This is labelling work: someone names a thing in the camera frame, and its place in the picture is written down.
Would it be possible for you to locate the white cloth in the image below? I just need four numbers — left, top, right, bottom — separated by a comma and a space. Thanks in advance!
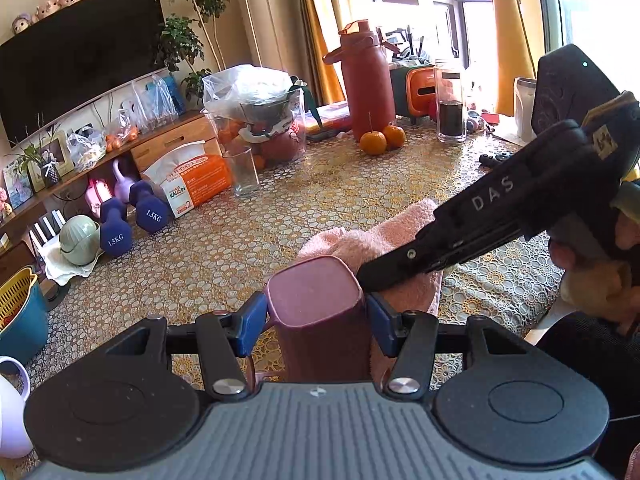
37, 240, 106, 287

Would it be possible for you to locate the plastic bag of oranges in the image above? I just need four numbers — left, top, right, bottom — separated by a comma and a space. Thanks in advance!
105, 110, 141, 154

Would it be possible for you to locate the teal plastic basin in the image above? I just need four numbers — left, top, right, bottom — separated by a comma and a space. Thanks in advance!
0, 267, 50, 366

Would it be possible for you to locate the orange fruit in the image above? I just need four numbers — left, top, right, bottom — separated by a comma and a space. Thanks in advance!
360, 131, 389, 156
382, 124, 407, 150

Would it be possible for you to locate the orange and white tissue box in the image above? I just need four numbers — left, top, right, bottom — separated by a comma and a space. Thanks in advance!
142, 141, 235, 219

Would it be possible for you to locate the pink towel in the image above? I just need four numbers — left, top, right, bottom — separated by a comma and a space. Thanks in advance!
297, 198, 444, 392

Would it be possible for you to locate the black television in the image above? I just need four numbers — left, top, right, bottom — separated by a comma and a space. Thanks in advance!
0, 0, 166, 144

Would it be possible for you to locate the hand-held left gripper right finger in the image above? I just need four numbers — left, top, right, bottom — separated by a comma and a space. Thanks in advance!
366, 292, 532, 402

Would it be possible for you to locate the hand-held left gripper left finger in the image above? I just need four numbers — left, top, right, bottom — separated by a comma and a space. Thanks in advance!
102, 291, 269, 402

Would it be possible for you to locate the pastel picture card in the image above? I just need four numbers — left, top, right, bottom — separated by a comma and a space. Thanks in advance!
2, 162, 36, 211

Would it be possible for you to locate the red thermos bottle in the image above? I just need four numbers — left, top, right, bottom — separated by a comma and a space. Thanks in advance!
322, 20, 399, 142

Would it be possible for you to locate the blue dumbbell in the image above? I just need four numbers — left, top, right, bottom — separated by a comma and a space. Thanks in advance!
100, 197, 134, 264
129, 180, 169, 234

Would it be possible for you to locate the person's right hand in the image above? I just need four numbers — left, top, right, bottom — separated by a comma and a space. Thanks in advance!
547, 89, 640, 322

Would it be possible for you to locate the orange and green container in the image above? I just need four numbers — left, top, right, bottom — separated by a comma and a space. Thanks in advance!
389, 60, 441, 124

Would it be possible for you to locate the clear glass tumbler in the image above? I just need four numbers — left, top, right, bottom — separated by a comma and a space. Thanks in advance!
222, 147, 261, 197

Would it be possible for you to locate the tall green houseplant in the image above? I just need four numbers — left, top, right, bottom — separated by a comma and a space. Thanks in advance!
157, 0, 234, 107

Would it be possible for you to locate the reddish brown ball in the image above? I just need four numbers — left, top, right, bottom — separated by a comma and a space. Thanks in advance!
260, 130, 307, 169

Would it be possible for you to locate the person's dark clothing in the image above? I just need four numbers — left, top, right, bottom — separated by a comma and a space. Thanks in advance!
534, 310, 640, 463

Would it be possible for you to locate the glass jar with dark contents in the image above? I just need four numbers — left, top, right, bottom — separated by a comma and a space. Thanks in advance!
434, 58, 469, 145

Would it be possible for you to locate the purple kettlebell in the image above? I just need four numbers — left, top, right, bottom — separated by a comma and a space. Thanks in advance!
112, 159, 139, 204

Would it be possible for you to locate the yellow colander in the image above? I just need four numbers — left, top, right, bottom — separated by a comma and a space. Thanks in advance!
0, 266, 39, 331

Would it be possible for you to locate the plastic bag of snacks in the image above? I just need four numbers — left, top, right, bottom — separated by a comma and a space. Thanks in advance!
66, 127, 109, 171

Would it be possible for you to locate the yellow curtain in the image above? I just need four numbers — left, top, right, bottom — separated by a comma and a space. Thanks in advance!
295, 0, 352, 107
484, 0, 552, 117

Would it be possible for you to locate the colourful flat box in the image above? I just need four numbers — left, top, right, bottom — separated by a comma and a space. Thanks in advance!
305, 101, 354, 140

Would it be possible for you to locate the plastic bag of blue packets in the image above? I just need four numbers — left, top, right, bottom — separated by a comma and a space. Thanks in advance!
132, 72, 187, 134

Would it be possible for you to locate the white standing air conditioner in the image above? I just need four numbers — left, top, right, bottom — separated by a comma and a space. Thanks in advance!
233, 0, 302, 77

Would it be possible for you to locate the lilac mug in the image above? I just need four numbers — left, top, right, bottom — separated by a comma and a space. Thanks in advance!
0, 356, 34, 459

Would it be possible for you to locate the green photo frame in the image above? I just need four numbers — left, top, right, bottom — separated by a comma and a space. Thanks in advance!
27, 131, 76, 194

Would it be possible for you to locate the clear plastic bag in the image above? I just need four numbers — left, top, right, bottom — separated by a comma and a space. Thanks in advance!
201, 65, 307, 172

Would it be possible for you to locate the mauve plastic cup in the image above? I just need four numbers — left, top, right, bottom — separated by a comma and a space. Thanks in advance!
244, 255, 375, 392

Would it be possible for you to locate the wooden television stand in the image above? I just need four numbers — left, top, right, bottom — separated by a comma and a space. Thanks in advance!
0, 110, 224, 287

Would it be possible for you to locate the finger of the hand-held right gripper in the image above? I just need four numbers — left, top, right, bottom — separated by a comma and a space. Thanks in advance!
356, 219, 532, 294

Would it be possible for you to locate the small potted plant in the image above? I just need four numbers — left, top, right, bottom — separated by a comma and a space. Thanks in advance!
7, 110, 64, 189

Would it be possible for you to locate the dark bowl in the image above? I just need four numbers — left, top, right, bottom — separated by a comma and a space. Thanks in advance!
239, 92, 294, 134

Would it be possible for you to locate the white canister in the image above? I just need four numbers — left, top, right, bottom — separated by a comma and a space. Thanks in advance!
515, 77, 539, 144

